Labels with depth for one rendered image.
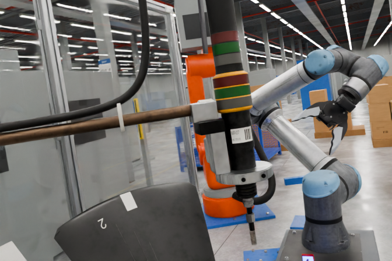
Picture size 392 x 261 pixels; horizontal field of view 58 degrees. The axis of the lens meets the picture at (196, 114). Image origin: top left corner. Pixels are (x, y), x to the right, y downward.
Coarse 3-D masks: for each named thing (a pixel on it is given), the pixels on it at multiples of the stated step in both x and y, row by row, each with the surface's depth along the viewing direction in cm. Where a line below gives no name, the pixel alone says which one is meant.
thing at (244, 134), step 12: (228, 120) 41; (240, 120) 41; (228, 132) 42; (240, 132) 41; (252, 132) 42; (228, 144) 42; (240, 144) 41; (252, 144) 42; (228, 156) 43; (240, 156) 41; (252, 156) 42; (240, 168) 42; (240, 192) 42; (252, 192) 42
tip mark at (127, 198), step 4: (128, 192) 56; (120, 196) 55; (124, 196) 55; (128, 196) 55; (124, 200) 54; (128, 200) 54; (132, 200) 55; (124, 204) 54; (128, 204) 54; (132, 204) 54; (128, 208) 53; (132, 208) 54
